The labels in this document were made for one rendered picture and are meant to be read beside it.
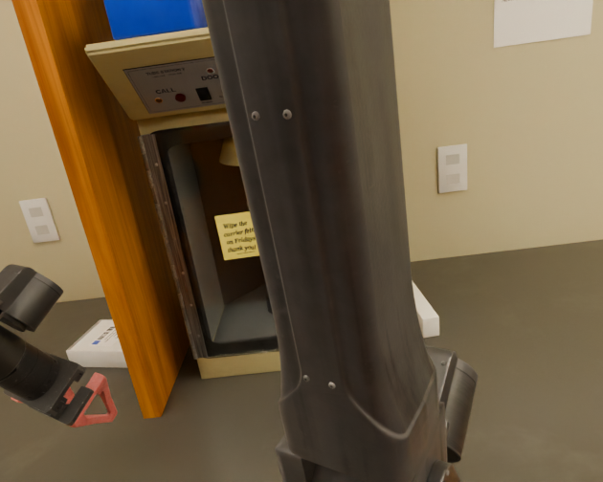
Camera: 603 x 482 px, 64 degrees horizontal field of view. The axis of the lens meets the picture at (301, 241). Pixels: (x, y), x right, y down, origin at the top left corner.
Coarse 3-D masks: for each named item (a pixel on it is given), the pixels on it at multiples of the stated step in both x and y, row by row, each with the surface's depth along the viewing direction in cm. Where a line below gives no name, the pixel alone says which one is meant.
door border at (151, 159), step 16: (144, 160) 72; (160, 160) 72; (160, 176) 73; (160, 192) 74; (160, 224) 75; (176, 240) 77; (176, 256) 78; (176, 272) 79; (176, 288) 79; (192, 304) 81; (192, 320) 82; (192, 336) 83
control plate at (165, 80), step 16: (160, 64) 59; (176, 64) 59; (192, 64) 60; (208, 64) 60; (144, 80) 61; (160, 80) 62; (176, 80) 62; (192, 80) 62; (208, 80) 62; (144, 96) 64; (160, 96) 64; (192, 96) 65; (160, 112) 67
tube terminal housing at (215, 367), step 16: (192, 112) 70; (208, 112) 70; (224, 112) 70; (144, 128) 71; (160, 128) 71; (272, 352) 86; (208, 368) 87; (224, 368) 87; (240, 368) 87; (256, 368) 87; (272, 368) 87
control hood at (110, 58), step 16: (176, 32) 56; (192, 32) 56; (208, 32) 56; (96, 48) 57; (112, 48) 57; (128, 48) 57; (144, 48) 57; (160, 48) 57; (176, 48) 57; (192, 48) 57; (208, 48) 58; (96, 64) 58; (112, 64) 59; (128, 64) 59; (144, 64) 59; (112, 80) 61; (128, 80) 61; (128, 96) 64; (128, 112) 67; (144, 112) 67; (176, 112) 68
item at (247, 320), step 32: (192, 128) 70; (224, 128) 70; (192, 160) 72; (224, 160) 72; (192, 192) 74; (224, 192) 74; (192, 224) 76; (192, 256) 78; (256, 256) 78; (192, 288) 80; (224, 288) 80; (256, 288) 80; (224, 320) 82; (256, 320) 82; (224, 352) 84; (256, 352) 84
